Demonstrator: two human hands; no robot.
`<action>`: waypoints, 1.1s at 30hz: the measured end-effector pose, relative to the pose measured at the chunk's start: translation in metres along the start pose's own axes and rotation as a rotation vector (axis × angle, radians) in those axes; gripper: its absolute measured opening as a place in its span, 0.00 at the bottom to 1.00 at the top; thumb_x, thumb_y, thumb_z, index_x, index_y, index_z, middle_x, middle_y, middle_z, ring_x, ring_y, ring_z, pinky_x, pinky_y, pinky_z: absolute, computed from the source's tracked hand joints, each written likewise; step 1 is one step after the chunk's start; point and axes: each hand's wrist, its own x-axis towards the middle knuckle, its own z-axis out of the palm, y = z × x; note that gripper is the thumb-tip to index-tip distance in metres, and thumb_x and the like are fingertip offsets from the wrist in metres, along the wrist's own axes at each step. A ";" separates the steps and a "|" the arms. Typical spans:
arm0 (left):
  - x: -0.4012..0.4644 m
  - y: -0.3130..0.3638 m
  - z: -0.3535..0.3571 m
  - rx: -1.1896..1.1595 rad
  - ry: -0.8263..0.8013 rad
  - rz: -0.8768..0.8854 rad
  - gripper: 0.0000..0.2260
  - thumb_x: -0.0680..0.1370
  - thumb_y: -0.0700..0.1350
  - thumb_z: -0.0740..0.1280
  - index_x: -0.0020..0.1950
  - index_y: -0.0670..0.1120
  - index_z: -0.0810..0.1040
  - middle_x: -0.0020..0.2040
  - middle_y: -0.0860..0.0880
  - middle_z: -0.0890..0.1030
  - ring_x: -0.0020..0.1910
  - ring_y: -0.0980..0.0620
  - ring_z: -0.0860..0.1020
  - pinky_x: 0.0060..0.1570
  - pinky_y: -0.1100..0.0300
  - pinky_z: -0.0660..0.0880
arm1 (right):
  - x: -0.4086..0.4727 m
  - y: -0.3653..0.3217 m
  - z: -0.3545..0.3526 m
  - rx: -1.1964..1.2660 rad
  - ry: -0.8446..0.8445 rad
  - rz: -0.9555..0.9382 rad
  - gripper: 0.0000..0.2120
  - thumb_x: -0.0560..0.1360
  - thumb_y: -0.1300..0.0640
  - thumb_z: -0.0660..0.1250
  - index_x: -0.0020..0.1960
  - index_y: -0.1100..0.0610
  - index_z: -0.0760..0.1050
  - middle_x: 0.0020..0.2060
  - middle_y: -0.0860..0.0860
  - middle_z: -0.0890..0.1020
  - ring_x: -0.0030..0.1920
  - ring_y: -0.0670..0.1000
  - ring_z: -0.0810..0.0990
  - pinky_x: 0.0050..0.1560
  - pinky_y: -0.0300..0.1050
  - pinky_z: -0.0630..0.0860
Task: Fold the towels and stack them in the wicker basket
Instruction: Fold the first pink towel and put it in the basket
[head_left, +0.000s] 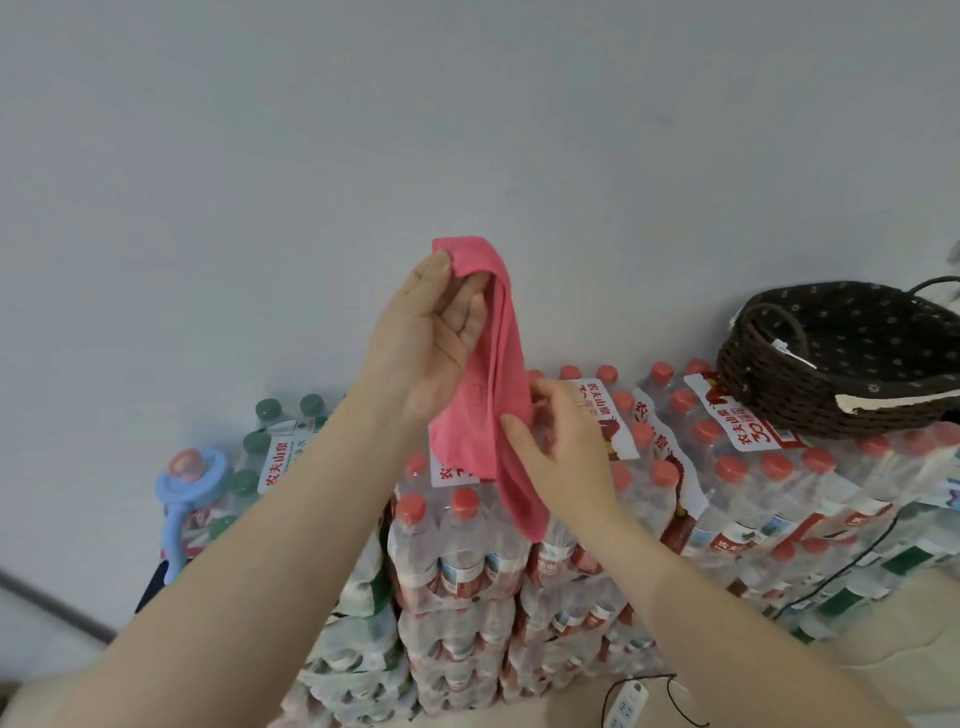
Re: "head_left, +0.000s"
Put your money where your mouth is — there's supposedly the blue lidded water jug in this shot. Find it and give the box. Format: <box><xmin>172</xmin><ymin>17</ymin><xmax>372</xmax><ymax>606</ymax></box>
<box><xmin>155</xmin><ymin>447</ymin><xmax>230</xmax><ymax>585</ymax></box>

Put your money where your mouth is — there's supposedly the person's left hand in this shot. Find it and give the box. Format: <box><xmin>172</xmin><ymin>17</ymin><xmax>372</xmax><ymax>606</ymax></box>
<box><xmin>359</xmin><ymin>248</ymin><xmax>500</xmax><ymax>433</ymax></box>

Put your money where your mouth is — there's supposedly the person's left forearm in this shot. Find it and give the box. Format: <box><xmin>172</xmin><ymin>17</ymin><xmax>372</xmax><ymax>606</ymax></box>
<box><xmin>44</xmin><ymin>389</ymin><xmax>421</xmax><ymax>728</ymax></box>

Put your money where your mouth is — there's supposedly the person's right hand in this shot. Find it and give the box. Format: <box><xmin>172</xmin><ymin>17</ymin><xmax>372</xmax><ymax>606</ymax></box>
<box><xmin>498</xmin><ymin>377</ymin><xmax>624</xmax><ymax>526</ymax></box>

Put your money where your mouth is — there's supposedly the white power strip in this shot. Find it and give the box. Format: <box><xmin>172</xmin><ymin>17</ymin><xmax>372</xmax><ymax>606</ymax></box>
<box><xmin>602</xmin><ymin>678</ymin><xmax>651</xmax><ymax>728</ymax></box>

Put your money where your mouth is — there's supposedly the pink towel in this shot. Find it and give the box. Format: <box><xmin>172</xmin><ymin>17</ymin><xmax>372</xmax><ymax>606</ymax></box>
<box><xmin>427</xmin><ymin>237</ymin><xmax>553</xmax><ymax>543</ymax></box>

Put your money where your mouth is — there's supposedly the brown woven basket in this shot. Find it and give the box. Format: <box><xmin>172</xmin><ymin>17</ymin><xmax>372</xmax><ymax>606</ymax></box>
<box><xmin>716</xmin><ymin>275</ymin><xmax>960</xmax><ymax>440</ymax></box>

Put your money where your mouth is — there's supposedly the person's right forearm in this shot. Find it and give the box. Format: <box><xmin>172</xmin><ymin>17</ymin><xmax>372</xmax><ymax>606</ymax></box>
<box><xmin>566</xmin><ymin>494</ymin><xmax>913</xmax><ymax>728</ymax></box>

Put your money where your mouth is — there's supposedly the black cable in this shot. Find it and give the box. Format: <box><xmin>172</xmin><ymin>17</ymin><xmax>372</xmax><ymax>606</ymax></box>
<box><xmin>667</xmin><ymin>513</ymin><xmax>901</xmax><ymax>728</ymax></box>

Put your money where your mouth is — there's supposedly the stack of bottled water packs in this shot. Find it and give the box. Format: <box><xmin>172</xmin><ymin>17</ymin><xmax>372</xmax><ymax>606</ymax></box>
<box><xmin>179</xmin><ymin>358</ymin><xmax>960</xmax><ymax>728</ymax></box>

